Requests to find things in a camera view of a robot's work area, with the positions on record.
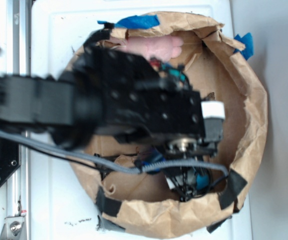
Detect blue tape top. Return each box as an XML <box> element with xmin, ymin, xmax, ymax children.
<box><xmin>97</xmin><ymin>14</ymin><xmax>160</xmax><ymax>29</ymax></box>

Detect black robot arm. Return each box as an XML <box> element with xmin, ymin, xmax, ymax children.
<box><xmin>0</xmin><ymin>45</ymin><xmax>225</xmax><ymax>155</ymax></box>

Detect blue tape right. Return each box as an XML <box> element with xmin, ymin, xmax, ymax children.
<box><xmin>234</xmin><ymin>32</ymin><xmax>254</xmax><ymax>60</ymax></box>

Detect grey braided cable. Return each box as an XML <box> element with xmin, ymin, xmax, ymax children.
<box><xmin>0</xmin><ymin>126</ymin><xmax>228</xmax><ymax>181</ymax></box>

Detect blue ball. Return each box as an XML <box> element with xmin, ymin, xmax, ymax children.
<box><xmin>196</xmin><ymin>174</ymin><xmax>210</xmax><ymax>191</ymax></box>

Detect brown rock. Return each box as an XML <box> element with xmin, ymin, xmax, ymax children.
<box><xmin>206</xmin><ymin>92</ymin><xmax>216</xmax><ymax>101</ymax></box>

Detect blue tape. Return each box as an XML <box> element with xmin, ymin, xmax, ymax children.
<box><xmin>234</xmin><ymin>32</ymin><xmax>254</xmax><ymax>60</ymax></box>
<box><xmin>97</xmin><ymin>14</ymin><xmax>160</xmax><ymax>29</ymax></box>

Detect pink plush bunny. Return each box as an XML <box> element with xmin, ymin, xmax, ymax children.
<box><xmin>102</xmin><ymin>35</ymin><xmax>184</xmax><ymax>62</ymax></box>

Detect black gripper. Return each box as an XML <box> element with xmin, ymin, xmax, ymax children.
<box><xmin>92</xmin><ymin>47</ymin><xmax>225</xmax><ymax>156</ymax></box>

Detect aluminium frame rail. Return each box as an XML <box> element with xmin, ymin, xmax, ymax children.
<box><xmin>6</xmin><ymin>0</ymin><xmax>31</xmax><ymax>240</ymax></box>

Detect brown paper bag bin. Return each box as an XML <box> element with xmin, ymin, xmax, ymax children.
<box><xmin>71</xmin><ymin>11</ymin><xmax>268</xmax><ymax>240</ymax></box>

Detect metal corner bracket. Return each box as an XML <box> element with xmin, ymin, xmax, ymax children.
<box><xmin>0</xmin><ymin>216</ymin><xmax>27</xmax><ymax>240</ymax></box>

